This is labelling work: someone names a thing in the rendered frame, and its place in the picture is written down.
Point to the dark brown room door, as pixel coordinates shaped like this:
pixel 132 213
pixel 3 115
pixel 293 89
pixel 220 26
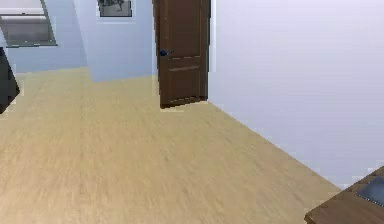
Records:
pixel 181 50

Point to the framed black-and-white picture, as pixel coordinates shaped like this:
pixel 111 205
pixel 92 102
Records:
pixel 115 7

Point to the brown wooden table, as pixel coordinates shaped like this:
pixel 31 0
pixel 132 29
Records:
pixel 346 206

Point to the grey framed window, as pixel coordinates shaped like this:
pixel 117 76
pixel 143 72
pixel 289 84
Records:
pixel 26 28

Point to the black cabinet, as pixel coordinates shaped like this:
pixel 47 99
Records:
pixel 6 81

